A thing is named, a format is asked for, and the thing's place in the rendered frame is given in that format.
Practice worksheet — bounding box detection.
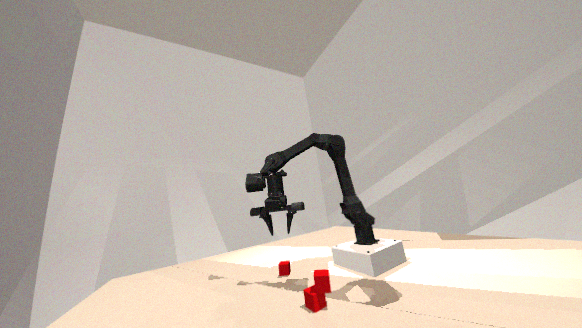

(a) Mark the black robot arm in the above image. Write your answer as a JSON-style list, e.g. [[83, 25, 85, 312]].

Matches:
[[245, 133, 380, 245]]

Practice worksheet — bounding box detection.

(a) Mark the red cube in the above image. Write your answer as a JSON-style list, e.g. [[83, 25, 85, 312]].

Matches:
[[304, 285, 326, 313], [278, 260, 291, 276], [314, 269, 331, 293]]

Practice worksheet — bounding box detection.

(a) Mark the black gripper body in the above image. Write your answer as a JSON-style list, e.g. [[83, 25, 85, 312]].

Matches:
[[250, 188, 305, 217]]

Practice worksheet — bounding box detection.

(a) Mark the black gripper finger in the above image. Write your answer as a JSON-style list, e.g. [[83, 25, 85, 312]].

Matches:
[[259, 214, 273, 236], [286, 211, 297, 234]]

